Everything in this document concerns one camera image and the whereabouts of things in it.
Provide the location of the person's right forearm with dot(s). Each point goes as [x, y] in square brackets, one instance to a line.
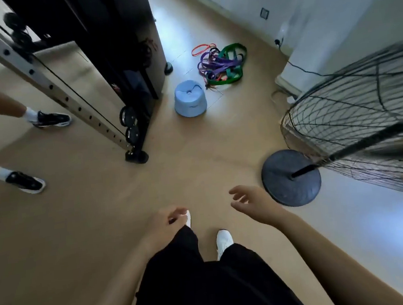
[340, 268]

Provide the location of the person's black trousers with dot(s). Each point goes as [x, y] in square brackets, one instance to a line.
[207, 288]

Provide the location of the orange resistance band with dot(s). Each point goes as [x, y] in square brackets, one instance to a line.
[203, 48]

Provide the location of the silver perforated machine upright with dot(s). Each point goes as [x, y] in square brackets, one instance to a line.
[37, 70]

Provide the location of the light blue plastic stool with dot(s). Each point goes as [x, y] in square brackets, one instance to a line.
[191, 100]

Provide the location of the person's left hand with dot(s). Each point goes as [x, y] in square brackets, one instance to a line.
[164, 227]

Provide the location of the person's left fingers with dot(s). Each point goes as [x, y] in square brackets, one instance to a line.
[177, 214]

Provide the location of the black round weight plate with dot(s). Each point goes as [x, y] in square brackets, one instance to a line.
[127, 115]
[133, 135]

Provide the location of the person's left forearm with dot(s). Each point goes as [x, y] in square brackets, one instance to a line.
[119, 293]

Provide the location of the green resistance band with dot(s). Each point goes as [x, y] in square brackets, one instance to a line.
[233, 57]

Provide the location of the person's white right shoe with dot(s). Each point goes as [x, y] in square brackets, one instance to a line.
[223, 242]

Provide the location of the person's right hand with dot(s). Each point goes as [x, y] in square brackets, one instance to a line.
[263, 205]

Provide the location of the purple resistance band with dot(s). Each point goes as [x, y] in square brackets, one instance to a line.
[218, 64]

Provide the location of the dark wall socket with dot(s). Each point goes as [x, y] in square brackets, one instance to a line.
[264, 14]

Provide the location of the person's right thumb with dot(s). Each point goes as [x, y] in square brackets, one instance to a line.
[237, 204]

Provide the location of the white standing air conditioner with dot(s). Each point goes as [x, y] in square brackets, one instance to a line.
[346, 30]

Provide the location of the black floor fan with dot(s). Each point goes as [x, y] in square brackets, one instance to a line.
[358, 121]

